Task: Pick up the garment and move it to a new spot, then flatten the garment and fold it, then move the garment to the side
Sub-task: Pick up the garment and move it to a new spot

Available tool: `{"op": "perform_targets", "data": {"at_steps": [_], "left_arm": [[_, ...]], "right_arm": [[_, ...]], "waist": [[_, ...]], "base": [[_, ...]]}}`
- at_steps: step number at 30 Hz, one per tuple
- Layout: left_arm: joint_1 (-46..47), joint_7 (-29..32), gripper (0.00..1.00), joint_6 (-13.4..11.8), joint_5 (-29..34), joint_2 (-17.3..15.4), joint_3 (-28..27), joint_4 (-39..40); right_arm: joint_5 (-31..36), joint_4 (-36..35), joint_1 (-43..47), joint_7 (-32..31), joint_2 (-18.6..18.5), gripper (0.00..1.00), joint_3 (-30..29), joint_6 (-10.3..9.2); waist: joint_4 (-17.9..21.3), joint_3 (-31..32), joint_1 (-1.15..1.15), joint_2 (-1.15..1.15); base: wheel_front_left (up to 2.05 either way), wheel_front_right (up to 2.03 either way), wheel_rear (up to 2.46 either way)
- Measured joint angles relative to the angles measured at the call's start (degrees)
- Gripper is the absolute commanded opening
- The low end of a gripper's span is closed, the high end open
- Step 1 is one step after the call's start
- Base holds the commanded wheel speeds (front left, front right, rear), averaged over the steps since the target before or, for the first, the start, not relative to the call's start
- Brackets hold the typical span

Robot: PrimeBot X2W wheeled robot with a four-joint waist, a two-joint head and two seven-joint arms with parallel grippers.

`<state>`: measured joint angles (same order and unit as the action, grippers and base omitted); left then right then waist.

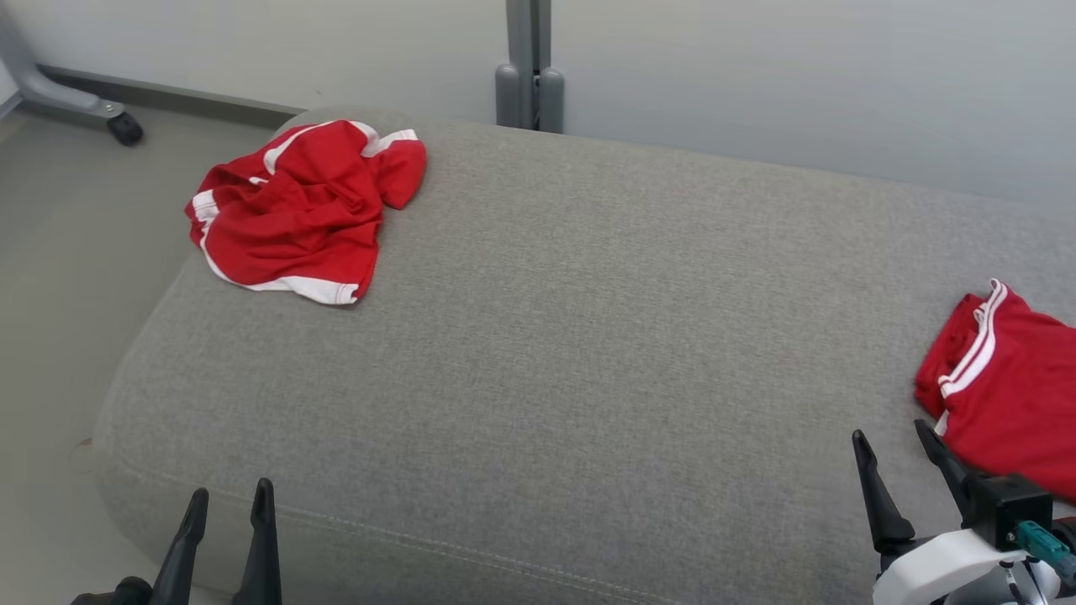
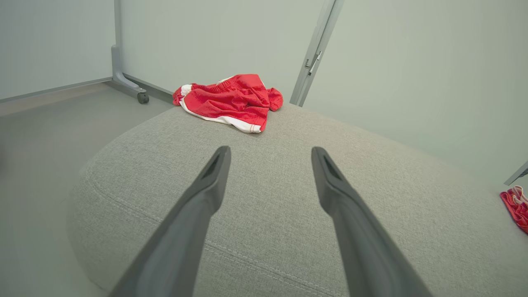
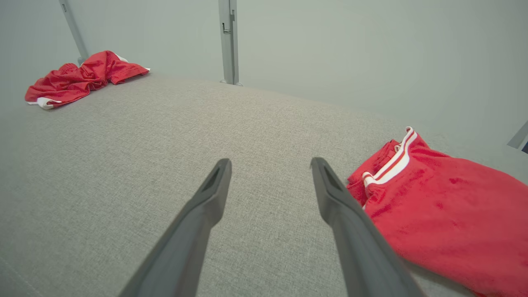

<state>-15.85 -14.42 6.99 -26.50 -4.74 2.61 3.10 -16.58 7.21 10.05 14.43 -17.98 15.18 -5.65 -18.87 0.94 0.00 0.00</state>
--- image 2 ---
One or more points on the red shorts with white trim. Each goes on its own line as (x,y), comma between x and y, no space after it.
(231,103)

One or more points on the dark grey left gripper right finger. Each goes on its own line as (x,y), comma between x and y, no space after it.
(367,255)

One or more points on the grey partition post with caster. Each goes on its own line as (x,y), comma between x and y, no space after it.
(116,41)

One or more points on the grey partition base rail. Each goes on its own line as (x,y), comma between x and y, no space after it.
(49,89)

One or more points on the grey partition post with hinge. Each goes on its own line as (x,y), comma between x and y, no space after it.
(519,173)

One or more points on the grey partition post with feet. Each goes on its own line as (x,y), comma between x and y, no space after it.
(317,41)

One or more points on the grey fabric sofa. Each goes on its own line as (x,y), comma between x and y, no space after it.
(268,198)

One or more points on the red Bulls 23 jersey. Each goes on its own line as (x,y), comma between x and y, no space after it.
(517,210)

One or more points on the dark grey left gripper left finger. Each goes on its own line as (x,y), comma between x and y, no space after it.
(177,255)

